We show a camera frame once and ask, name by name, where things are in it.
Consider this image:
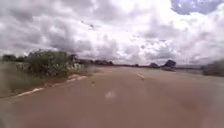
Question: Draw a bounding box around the white painted edge line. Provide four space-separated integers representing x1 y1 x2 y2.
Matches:
12 75 88 98

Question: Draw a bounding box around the large green bush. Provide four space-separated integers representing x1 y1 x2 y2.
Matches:
25 49 82 78

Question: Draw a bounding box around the white painted centre line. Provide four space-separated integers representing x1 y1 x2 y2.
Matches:
135 71 146 80

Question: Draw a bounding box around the dry grass verge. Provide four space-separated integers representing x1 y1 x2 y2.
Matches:
0 61 101 98

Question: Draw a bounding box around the brown asphalt road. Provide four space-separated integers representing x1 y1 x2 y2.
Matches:
0 65 224 128

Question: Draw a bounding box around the distant row of trees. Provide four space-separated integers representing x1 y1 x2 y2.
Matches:
79 58 141 67

